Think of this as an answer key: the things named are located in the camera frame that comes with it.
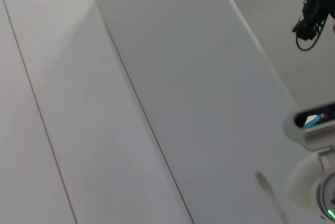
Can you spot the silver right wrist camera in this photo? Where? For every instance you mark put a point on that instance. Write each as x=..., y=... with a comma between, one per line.
x=295, y=135

